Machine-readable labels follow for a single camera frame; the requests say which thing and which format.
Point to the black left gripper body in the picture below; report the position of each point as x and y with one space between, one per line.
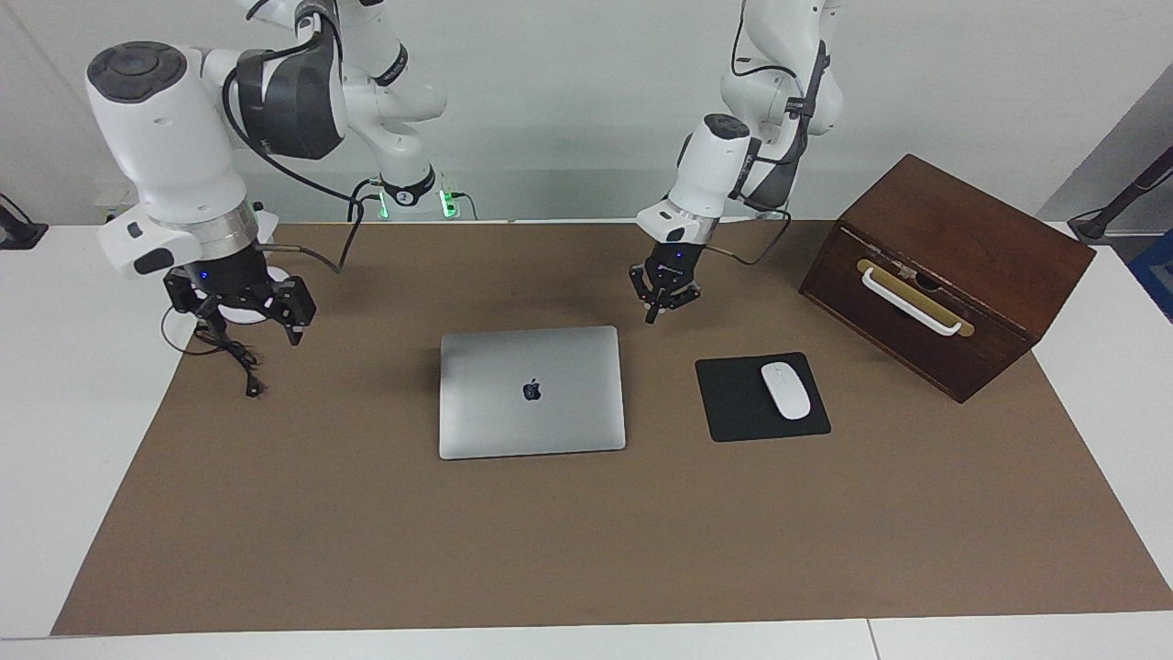
674 266

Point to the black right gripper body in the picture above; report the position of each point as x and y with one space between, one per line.
224 280

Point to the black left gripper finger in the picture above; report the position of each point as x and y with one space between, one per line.
689 297
644 291

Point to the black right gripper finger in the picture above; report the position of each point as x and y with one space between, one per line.
301 307
213 330

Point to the silver grey laptop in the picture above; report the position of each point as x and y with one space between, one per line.
531 422

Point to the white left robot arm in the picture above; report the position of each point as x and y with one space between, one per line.
715 174

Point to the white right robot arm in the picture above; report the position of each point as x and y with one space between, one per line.
165 137

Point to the black mouse pad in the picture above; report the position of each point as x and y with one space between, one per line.
729 403

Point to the white computer mouse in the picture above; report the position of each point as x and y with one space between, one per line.
786 390

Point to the black clamp stand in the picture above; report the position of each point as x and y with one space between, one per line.
18 229

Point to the brass plate on box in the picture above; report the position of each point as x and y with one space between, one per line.
916 291

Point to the brown table mat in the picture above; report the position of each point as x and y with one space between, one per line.
550 541

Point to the dark brown wooden box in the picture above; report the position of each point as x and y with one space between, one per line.
962 220

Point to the black tripod stand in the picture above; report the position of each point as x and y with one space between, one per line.
1123 197

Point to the blue object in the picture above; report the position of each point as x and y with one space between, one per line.
1156 275

